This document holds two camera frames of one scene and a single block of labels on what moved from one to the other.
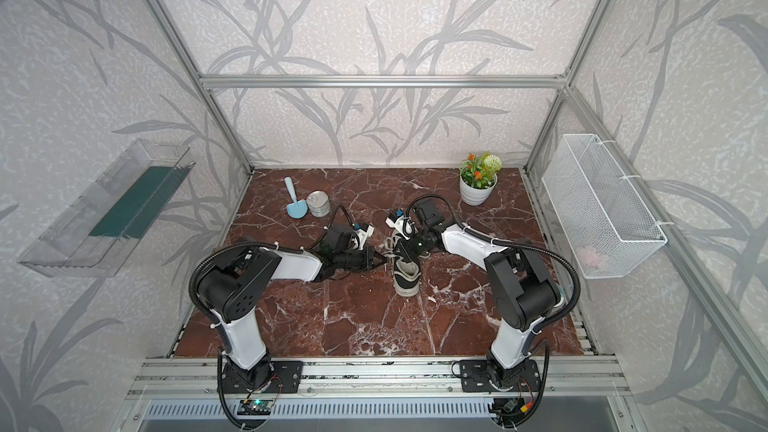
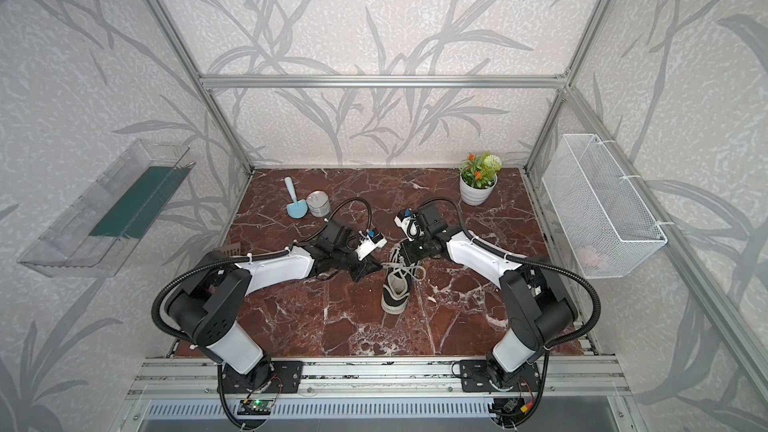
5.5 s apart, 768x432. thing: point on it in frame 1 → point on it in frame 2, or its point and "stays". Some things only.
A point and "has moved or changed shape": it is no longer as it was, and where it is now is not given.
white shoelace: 389,244 has moved or changed shape
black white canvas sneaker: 407,266 has moved or changed shape
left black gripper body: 360,258 stays
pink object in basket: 587,256 stays
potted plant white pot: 478,176 stays
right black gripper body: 409,245 stays
